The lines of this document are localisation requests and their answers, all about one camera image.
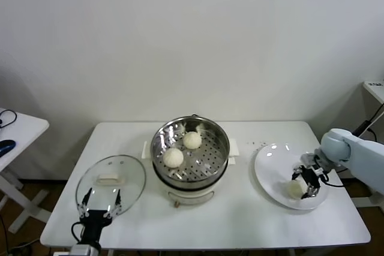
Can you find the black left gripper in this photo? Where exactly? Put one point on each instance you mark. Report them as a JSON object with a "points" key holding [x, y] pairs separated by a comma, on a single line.
{"points": [[94, 218]]}

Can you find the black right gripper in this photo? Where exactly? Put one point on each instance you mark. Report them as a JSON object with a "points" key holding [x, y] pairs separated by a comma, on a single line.
{"points": [[311, 179]]}

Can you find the white steamed baozi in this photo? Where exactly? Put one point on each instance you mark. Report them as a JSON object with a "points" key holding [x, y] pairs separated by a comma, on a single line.
{"points": [[294, 189], [173, 157], [192, 140]]}

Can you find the round glass lid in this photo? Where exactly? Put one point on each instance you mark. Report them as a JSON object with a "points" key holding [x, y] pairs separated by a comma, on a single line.
{"points": [[129, 175]]}

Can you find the stainless steel steamer basket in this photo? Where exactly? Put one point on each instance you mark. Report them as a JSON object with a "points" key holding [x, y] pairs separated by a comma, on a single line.
{"points": [[210, 157]]}

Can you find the large white plate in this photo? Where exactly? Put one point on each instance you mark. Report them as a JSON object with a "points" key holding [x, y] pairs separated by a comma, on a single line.
{"points": [[270, 172]]}

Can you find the white electric cooker pot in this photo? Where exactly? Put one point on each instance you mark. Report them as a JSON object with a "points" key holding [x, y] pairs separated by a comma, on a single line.
{"points": [[192, 196]]}

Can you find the white side table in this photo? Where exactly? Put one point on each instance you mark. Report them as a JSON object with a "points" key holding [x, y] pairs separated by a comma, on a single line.
{"points": [[27, 127]]}

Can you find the blue computer mouse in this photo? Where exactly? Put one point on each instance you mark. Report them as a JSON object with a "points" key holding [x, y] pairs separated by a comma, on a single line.
{"points": [[6, 146]]}

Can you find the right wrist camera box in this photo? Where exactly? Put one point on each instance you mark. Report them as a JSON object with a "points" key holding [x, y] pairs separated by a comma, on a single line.
{"points": [[307, 158]]}

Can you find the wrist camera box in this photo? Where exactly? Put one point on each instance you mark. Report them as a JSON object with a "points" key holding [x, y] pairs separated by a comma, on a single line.
{"points": [[307, 158], [80, 250]]}

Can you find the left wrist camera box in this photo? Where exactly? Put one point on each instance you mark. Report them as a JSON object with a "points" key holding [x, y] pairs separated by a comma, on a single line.
{"points": [[80, 250]]}

